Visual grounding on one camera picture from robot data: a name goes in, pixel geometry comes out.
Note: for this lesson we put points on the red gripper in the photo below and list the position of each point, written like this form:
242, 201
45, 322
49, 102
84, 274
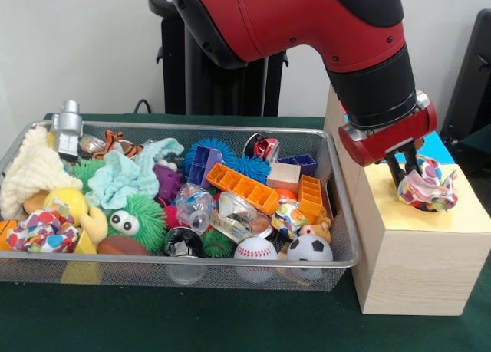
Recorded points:
391, 137

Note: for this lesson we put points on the polka-dot cloth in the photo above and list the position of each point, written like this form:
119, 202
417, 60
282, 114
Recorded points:
426, 193
42, 233

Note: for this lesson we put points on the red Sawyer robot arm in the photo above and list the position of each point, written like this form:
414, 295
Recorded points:
307, 14

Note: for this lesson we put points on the wooden box with three holes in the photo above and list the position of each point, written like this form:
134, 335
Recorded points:
414, 275

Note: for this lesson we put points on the dark green table cloth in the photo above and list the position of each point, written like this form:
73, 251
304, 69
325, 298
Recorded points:
479, 145
192, 321

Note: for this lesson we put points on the short orange toy brick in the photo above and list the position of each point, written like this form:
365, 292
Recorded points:
310, 195

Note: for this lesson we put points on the black upright panel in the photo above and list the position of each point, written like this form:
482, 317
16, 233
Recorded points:
472, 79

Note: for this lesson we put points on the soccer ball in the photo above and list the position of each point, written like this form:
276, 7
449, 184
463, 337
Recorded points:
310, 248

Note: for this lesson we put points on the long orange toy brick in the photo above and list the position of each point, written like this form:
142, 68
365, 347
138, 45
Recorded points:
241, 187

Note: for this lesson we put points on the baseball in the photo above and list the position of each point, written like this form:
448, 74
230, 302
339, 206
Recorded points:
255, 250

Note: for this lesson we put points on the green spiky toy with eyes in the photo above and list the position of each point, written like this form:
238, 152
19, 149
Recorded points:
144, 218

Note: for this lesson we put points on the mint green cloth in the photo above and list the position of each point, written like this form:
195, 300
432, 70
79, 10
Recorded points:
119, 175

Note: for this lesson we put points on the silver toy robot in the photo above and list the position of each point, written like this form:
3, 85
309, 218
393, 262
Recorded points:
69, 133

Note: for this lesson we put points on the yellow ball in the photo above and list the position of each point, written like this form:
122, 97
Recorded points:
67, 198

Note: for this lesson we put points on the cream knitted cloth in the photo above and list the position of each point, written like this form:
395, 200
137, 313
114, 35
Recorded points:
34, 172

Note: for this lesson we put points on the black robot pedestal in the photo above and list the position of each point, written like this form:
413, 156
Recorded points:
230, 91

